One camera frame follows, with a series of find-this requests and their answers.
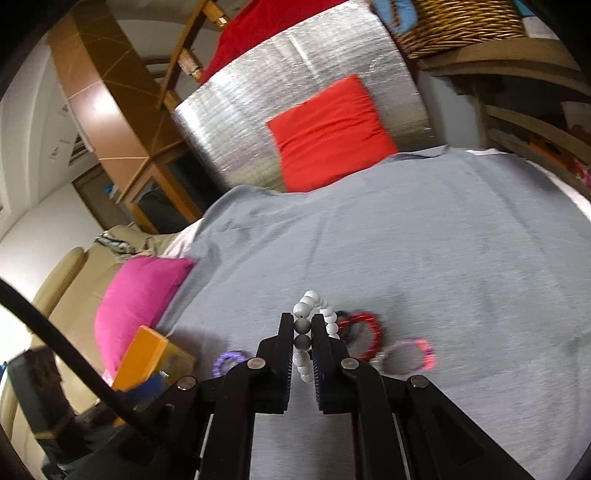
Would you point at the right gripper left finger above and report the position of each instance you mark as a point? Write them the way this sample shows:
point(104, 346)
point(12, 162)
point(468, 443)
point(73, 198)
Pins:
point(204, 430)

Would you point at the wooden shelf table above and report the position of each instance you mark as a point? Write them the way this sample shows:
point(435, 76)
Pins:
point(532, 99)

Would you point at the red cushion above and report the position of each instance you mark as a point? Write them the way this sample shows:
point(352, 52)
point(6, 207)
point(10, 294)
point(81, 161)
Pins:
point(331, 135)

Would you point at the wicker basket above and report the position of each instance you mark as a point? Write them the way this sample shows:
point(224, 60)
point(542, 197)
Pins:
point(446, 25)

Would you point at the white bed sheet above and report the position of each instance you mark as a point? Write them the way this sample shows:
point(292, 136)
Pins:
point(182, 242)

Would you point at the orange cardboard box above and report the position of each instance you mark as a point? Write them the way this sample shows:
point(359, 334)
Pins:
point(151, 354)

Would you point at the blue cloth in basket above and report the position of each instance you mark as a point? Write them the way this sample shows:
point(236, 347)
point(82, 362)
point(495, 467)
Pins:
point(400, 16)

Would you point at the magenta pillow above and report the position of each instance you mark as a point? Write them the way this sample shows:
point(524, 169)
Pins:
point(138, 295)

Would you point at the wooden cabinet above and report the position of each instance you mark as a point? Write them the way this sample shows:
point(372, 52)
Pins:
point(171, 191)

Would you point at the beige leather sofa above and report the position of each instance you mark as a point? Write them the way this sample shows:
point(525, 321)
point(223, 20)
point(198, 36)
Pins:
point(69, 298)

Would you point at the grey blanket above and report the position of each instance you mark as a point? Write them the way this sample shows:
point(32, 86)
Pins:
point(484, 256)

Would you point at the silver foil insulation panel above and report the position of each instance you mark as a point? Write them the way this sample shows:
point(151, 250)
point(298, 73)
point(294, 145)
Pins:
point(224, 120)

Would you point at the red blanket on railing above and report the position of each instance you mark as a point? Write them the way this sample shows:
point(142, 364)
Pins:
point(257, 22)

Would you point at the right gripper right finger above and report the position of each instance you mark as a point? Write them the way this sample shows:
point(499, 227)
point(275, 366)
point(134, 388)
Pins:
point(403, 429)

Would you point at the striped cloth on sofa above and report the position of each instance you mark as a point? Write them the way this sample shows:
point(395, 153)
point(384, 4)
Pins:
point(121, 248)

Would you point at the wooden stair railing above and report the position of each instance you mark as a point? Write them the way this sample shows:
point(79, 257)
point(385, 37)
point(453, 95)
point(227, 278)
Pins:
point(182, 59)

